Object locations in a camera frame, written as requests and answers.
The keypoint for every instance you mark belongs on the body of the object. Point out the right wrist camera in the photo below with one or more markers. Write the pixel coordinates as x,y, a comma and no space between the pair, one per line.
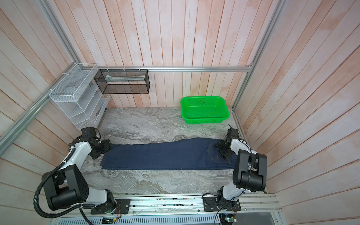
233,133

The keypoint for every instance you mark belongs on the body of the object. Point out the aluminium frame back bar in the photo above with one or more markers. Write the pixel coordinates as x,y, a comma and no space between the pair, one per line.
185,68

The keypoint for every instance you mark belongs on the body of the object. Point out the black mesh wall basket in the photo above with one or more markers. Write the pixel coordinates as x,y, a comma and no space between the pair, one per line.
123,81

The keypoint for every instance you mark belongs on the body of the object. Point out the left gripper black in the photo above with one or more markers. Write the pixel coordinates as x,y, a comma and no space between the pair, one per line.
108,146

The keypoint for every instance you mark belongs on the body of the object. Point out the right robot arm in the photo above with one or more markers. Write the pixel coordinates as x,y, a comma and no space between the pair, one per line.
250,173

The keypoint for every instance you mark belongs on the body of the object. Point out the aluminium front rail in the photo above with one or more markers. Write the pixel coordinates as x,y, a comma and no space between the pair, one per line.
183,209

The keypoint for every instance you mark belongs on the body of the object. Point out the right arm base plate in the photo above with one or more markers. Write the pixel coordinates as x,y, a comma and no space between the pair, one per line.
212,204

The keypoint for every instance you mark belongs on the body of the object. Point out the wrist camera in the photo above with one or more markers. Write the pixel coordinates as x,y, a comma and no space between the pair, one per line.
233,133
91,132

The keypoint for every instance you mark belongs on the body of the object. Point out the white wire mesh shelf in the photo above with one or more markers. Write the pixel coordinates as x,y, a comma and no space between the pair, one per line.
79,97

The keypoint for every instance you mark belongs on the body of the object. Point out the dark blue denim trousers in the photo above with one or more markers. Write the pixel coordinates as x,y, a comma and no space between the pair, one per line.
186,154

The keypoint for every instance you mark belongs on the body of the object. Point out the aluminium frame left bar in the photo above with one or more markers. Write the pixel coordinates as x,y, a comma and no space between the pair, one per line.
19,126

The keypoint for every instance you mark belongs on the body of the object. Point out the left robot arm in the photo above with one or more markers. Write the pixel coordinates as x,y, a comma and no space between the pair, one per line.
66,188

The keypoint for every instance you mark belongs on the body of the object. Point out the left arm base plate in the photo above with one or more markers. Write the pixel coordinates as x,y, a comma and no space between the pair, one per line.
118,206

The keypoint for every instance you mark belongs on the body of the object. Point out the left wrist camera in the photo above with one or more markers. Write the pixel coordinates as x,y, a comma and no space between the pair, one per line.
91,132

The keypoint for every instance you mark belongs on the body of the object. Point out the aluminium frame bar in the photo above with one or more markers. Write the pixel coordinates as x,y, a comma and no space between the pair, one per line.
185,68
19,126

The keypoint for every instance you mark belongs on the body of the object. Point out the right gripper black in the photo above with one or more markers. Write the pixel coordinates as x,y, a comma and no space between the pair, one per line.
225,155

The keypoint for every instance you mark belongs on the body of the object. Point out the green plastic basket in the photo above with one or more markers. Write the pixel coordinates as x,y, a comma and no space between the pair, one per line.
204,109

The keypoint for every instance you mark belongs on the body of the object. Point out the aluminium frame right post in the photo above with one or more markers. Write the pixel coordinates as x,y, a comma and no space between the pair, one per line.
268,26

